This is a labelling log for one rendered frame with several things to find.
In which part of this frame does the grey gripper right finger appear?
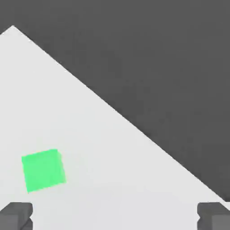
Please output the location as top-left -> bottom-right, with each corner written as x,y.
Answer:
197,201 -> 230,230

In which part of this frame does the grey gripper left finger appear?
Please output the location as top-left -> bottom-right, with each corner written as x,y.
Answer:
0,202 -> 34,230

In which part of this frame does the small green cube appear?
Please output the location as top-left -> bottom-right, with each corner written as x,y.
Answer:
21,148 -> 67,194

